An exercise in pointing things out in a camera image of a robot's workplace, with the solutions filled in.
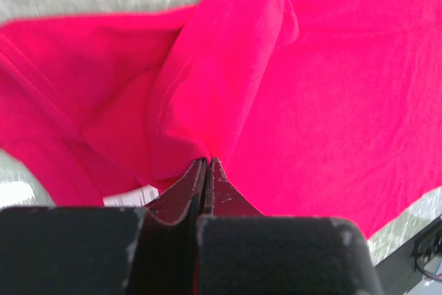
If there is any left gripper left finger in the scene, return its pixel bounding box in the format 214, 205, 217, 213
1, 159, 206, 294

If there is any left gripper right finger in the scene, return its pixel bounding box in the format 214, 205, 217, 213
196, 159, 383, 294

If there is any pink t-shirt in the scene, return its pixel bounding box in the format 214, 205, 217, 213
1, 0, 441, 236

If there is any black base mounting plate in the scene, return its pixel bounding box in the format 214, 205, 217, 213
376, 218, 441, 294

